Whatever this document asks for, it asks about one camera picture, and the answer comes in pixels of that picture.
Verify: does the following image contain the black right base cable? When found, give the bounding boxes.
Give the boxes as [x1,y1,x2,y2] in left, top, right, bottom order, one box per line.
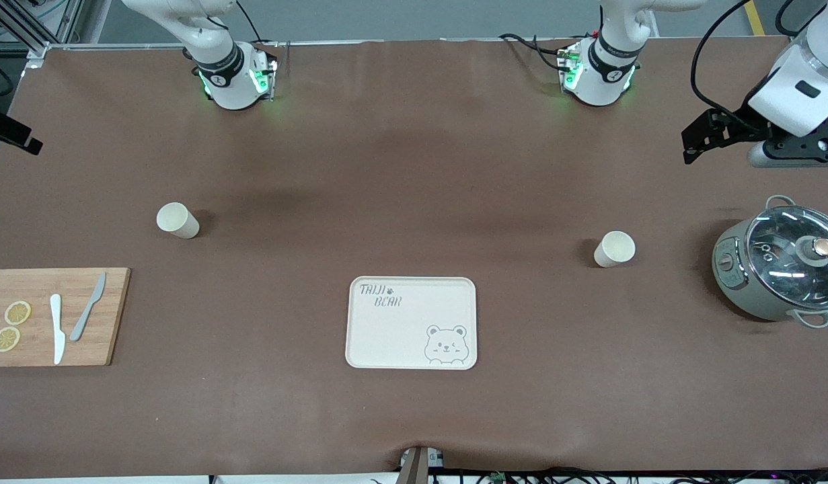
[235,0,280,48]

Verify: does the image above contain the grey plastic knife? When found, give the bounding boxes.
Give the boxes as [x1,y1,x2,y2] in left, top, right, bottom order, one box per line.
[69,272,108,342]

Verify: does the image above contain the bamboo cutting board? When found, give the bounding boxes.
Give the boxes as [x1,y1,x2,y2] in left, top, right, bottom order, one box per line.
[0,268,132,368]

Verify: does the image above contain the white plastic knife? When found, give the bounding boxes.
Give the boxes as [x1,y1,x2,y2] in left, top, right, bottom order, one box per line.
[49,294,67,366]

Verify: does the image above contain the black cables under table edge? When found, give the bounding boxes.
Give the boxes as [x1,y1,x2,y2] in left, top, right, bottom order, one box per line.
[370,466,828,484]

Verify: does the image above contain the glass pot lid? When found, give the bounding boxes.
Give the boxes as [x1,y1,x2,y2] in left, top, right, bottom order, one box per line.
[745,205,828,311]

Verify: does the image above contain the white IKEA cup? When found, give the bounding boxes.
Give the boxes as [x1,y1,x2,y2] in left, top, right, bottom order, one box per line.
[156,202,200,240]
[593,231,636,269]

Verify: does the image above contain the aluminium table edge rail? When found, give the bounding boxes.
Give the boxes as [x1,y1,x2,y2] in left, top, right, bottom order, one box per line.
[47,38,604,50]

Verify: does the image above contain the black left base cables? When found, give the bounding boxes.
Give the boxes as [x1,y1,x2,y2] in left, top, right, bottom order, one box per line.
[499,32,572,73]

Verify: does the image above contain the brown table mat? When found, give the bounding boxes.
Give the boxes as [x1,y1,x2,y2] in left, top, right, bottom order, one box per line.
[0,37,828,480]

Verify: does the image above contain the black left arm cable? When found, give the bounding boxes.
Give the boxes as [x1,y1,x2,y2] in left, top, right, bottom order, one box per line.
[690,0,825,116]

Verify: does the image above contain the cream tray with bear print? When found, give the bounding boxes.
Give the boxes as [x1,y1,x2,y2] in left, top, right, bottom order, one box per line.
[345,276,478,370]

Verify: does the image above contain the grey pot with glass lid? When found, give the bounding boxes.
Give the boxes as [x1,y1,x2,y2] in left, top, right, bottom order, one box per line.
[712,195,828,329]

